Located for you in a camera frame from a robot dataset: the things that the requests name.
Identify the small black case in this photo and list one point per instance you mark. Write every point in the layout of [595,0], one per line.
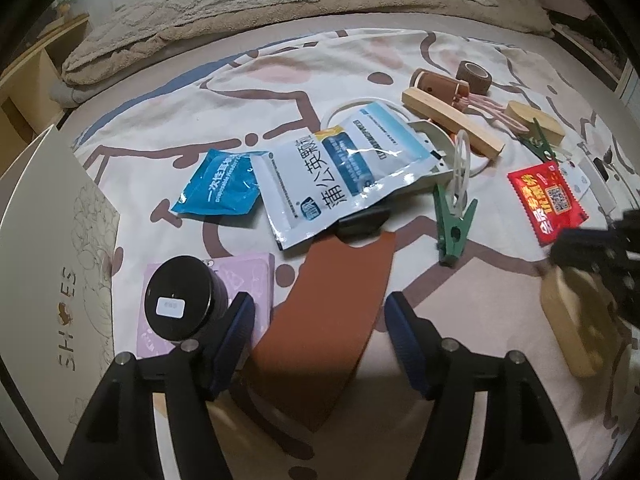
[362,222]

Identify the white cardboard box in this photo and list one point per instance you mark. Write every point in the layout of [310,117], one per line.
[50,220]

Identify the blue plastic packet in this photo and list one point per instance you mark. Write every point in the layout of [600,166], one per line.
[220,187]

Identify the beige fleece duvet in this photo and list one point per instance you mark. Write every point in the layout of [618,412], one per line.
[475,17]

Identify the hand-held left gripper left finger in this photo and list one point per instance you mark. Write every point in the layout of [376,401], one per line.
[230,350]

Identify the small oval wooden block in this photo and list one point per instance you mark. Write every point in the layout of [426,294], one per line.
[537,119]

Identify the large rounded wooden block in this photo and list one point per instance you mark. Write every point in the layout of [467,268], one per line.
[575,325]

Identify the green clothespin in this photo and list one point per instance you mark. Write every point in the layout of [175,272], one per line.
[542,140]
[452,227]

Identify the red snack packet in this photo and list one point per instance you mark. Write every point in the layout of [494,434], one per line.
[547,200]

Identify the brown tape roll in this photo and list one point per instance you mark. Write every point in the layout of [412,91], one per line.
[472,74]

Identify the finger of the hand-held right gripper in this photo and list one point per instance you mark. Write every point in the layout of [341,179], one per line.
[580,252]

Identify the long wooden stick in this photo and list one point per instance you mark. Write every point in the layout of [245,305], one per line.
[452,120]

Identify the white phone case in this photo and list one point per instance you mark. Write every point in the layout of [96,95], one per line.
[575,180]

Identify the white and blue foil pouch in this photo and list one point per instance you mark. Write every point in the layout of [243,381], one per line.
[345,170]

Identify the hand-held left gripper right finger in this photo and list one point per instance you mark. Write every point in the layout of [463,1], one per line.
[407,345]

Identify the wooden shelf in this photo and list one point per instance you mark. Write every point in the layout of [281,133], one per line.
[27,100]

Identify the purple flat box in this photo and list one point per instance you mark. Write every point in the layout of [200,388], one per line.
[252,272]

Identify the grey folded cloth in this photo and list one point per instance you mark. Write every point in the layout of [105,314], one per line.
[61,94]

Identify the brown leather pouch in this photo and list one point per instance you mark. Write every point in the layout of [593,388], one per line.
[330,320]

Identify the black round jar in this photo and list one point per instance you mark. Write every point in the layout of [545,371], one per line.
[180,300]

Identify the small white card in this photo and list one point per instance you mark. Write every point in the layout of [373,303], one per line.
[605,190]

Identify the white louvered door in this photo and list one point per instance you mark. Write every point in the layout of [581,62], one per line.
[630,80]

